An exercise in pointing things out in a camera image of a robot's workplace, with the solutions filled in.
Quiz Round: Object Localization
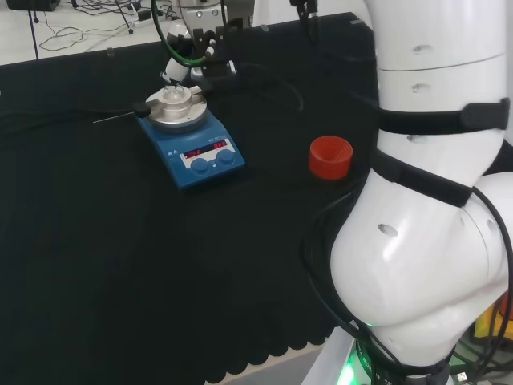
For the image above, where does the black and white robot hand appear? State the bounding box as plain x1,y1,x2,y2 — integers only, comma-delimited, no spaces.
159,15,257,96

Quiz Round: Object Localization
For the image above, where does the heater with blue base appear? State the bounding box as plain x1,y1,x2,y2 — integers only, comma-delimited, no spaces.
134,85,247,193

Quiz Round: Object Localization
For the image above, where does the thin metal probe black knob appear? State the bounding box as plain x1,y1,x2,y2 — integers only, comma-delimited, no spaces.
92,102,151,124

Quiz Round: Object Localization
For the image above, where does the red ribbed plastic cup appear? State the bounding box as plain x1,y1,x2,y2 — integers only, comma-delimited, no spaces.
308,136,354,182

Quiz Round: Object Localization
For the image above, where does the blue stand pole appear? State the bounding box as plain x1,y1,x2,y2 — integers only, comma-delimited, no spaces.
28,0,40,62

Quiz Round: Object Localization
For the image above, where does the black box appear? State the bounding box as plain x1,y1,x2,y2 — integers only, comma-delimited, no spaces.
6,0,61,13

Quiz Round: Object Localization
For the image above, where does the black bench cloth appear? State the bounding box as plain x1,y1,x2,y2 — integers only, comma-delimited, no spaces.
0,11,380,385

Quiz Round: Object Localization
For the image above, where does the yellow stop button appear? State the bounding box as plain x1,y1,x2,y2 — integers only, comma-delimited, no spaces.
472,290,513,344

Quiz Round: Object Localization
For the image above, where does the green cable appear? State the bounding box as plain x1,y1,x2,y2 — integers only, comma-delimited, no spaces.
151,0,209,67

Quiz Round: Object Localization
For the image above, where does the thin black cable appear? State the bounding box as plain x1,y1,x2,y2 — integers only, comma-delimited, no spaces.
234,63,306,112

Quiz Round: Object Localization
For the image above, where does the black hanging camera mount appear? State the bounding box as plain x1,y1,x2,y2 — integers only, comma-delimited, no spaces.
289,0,321,44

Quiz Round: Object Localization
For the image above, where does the black cable bundle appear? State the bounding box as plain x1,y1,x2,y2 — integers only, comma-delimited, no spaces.
300,188,406,368

